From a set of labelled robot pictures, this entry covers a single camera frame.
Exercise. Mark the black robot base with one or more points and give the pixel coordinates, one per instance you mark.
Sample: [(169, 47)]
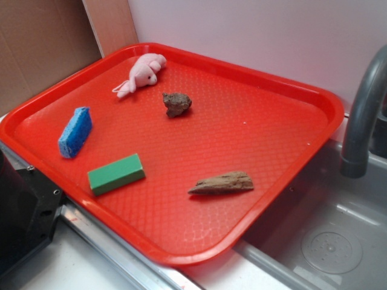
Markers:
[(30, 206)]

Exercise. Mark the brown wood chip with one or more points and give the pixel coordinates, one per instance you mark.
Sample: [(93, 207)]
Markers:
[(227, 183)]

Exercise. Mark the red plastic tray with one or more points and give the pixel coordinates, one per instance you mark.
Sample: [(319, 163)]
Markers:
[(240, 120)]

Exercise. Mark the brown rock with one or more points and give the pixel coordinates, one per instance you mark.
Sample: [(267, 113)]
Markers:
[(176, 103)]

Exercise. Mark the green rectangular block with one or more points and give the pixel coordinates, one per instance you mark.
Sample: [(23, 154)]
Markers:
[(115, 175)]

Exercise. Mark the pink plush bunny toy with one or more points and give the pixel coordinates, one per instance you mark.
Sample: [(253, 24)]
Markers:
[(143, 73)]

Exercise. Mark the blue sponge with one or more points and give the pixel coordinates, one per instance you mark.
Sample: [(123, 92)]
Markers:
[(75, 133)]

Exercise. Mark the grey toy sink basin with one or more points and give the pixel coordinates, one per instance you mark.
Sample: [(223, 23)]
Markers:
[(324, 231)]

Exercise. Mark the grey toy faucet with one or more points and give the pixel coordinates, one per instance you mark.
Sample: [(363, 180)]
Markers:
[(366, 128)]

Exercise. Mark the brown cardboard panel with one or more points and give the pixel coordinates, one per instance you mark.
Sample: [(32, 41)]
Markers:
[(42, 43)]

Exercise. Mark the silver metal rail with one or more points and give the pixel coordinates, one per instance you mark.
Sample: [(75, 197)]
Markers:
[(138, 270)]

